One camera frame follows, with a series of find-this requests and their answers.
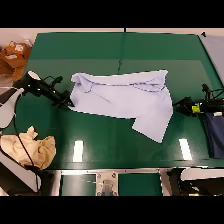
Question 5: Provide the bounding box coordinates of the beige garment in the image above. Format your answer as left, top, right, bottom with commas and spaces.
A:
0, 125, 57, 170

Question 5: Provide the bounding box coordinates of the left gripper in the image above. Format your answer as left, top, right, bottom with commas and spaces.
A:
49, 89, 76, 109

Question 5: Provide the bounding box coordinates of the black cable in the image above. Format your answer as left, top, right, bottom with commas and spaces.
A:
12, 90, 40, 192

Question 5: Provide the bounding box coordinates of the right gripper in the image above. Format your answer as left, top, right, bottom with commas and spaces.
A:
173, 96, 197, 117

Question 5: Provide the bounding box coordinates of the silver frame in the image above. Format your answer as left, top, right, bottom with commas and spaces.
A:
0, 166, 224, 197

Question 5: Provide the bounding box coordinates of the lavender shirt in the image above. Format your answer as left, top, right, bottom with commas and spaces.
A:
69, 69, 174, 144

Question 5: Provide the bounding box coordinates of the navy garment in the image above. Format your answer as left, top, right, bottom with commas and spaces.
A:
203, 112, 224, 160

